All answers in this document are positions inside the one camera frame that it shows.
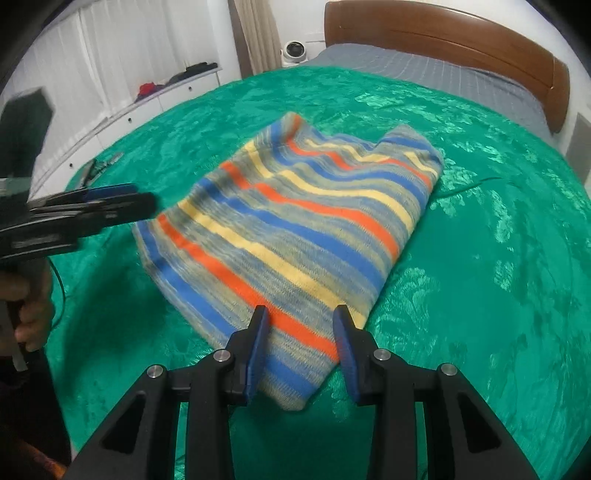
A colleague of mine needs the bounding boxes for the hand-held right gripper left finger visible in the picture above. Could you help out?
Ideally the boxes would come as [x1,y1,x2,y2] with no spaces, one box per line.
[62,305,271,480]

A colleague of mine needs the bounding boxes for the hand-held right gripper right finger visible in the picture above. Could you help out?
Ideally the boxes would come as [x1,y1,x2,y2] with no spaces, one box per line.
[332,305,541,480]

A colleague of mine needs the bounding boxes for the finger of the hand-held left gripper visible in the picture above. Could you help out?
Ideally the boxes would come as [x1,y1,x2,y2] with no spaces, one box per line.
[28,193,158,234]
[28,184,138,210]

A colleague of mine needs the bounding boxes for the striped knit sweater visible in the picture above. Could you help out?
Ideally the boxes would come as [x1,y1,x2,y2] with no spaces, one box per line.
[133,112,445,411]

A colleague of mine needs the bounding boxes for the person's left forearm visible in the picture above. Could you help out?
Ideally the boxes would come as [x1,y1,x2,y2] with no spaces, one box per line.
[0,344,72,480]

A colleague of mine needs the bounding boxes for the dark clothes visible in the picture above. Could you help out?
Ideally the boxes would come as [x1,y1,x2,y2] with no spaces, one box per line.
[164,62,218,86]

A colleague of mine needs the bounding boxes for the person's left hand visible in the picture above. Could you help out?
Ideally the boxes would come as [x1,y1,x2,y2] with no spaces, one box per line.
[1,265,54,352]

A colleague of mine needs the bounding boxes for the white drawer cabinet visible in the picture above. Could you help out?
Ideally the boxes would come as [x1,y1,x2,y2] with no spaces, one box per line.
[28,65,223,185]

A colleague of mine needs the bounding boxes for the white sheer curtain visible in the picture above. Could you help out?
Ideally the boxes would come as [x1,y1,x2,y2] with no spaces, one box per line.
[14,0,243,134]

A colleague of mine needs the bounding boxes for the green floral blanket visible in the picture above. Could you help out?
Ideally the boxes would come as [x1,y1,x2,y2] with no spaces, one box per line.
[28,66,591,480]

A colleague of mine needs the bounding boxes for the beige curtain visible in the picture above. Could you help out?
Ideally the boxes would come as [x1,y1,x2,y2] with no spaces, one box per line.
[229,0,282,77]

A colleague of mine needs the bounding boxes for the white round fan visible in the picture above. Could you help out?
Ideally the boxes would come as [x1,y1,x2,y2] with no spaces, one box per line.
[281,41,311,68]

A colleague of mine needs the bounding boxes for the grey pillow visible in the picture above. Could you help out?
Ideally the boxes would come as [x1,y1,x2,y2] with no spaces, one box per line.
[307,43,555,139]

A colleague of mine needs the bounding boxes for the wooden headboard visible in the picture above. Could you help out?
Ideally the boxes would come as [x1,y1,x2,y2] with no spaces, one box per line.
[323,0,571,136]

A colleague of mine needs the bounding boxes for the black cable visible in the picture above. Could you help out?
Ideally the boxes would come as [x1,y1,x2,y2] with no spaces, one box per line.
[46,258,68,330]

